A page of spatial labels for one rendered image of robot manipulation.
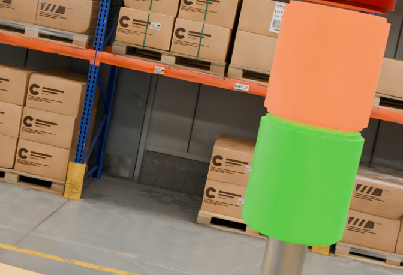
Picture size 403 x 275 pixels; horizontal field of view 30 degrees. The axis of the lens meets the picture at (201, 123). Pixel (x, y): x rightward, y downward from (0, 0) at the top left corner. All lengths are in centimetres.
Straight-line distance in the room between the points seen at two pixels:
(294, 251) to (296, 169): 5
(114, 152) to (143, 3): 226
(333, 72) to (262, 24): 746
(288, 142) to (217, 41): 751
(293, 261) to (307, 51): 10
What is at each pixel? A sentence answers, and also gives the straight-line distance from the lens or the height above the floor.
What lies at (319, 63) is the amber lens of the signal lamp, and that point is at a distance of 34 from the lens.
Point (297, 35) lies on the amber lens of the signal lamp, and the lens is 34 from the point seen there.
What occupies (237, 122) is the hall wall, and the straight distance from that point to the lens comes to 919.
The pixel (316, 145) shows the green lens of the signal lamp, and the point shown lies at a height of 221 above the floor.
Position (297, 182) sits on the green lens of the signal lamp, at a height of 219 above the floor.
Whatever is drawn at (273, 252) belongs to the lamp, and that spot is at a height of 215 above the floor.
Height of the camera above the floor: 226
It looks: 9 degrees down
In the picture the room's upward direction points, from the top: 11 degrees clockwise
